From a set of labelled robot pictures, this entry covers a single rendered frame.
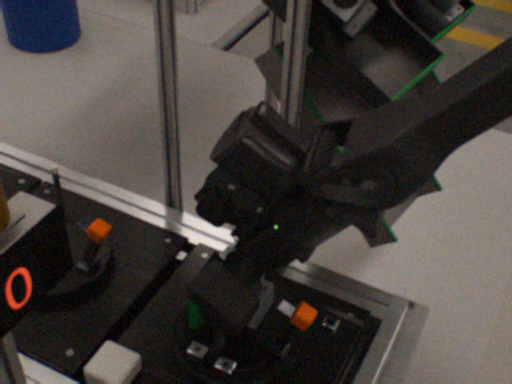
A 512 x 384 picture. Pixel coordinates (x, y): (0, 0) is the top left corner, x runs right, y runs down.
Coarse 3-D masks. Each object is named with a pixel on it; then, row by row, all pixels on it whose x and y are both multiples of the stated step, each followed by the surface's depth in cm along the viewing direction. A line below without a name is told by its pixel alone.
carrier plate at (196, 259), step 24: (192, 264) 86; (168, 288) 83; (288, 288) 84; (312, 288) 84; (144, 312) 80; (168, 312) 80; (336, 312) 81; (360, 312) 81; (120, 336) 78; (144, 336) 78; (168, 336) 78; (312, 336) 79; (336, 336) 79; (360, 336) 80; (144, 360) 75; (168, 360) 75; (312, 360) 76; (336, 360) 76
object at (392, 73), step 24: (264, 0) 77; (312, 0) 73; (384, 0) 82; (312, 24) 74; (384, 24) 83; (408, 24) 81; (312, 48) 76; (336, 48) 74; (360, 48) 79; (384, 48) 80; (408, 48) 82; (432, 48) 81; (360, 72) 74; (384, 72) 78; (408, 72) 80; (384, 96) 73
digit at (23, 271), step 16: (32, 240) 52; (16, 256) 51; (32, 256) 53; (0, 272) 50; (16, 272) 51; (32, 272) 53; (0, 288) 50; (16, 288) 52; (32, 288) 54; (0, 304) 51; (16, 304) 53; (0, 320) 52
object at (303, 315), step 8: (280, 304) 69; (288, 304) 70; (304, 304) 69; (280, 312) 69; (288, 312) 69; (296, 312) 68; (304, 312) 68; (312, 312) 68; (296, 320) 68; (304, 320) 68; (312, 320) 68; (288, 328) 70; (296, 328) 69; (304, 328) 68; (280, 336) 72; (288, 336) 71; (280, 344) 72
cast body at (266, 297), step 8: (224, 248) 71; (232, 248) 71; (224, 256) 70; (232, 264) 68; (264, 280) 72; (264, 288) 71; (272, 288) 71; (264, 296) 70; (272, 296) 72; (264, 304) 70; (256, 312) 69; (264, 312) 71; (256, 320) 70
